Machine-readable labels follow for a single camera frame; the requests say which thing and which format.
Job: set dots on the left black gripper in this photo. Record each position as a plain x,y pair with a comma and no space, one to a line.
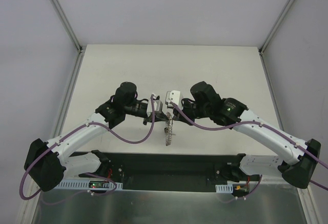
151,117

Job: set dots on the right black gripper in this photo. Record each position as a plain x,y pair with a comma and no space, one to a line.
181,116

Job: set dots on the metal disc with keyrings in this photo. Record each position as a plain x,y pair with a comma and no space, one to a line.
169,129

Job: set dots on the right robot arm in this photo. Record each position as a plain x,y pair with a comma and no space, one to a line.
295,159

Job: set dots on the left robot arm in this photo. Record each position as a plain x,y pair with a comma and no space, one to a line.
49,162

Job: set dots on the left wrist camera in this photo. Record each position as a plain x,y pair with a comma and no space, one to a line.
154,104

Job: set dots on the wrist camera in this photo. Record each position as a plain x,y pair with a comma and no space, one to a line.
154,104
174,97

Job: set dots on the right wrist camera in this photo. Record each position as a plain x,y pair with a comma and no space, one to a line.
174,97

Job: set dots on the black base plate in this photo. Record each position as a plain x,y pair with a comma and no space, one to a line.
172,172

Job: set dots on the right cable duct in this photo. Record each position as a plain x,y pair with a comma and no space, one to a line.
224,188

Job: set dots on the cable duct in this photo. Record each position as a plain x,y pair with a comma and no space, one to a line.
224,188
85,184

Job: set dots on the left aluminium frame post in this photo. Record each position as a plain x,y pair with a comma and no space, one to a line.
66,25

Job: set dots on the aluminium frame post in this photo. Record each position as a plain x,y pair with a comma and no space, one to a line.
66,25
278,22

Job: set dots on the left cable duct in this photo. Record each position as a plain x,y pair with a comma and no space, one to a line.
85,184

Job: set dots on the right aluminium frame post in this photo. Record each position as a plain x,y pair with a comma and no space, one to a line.
278,22

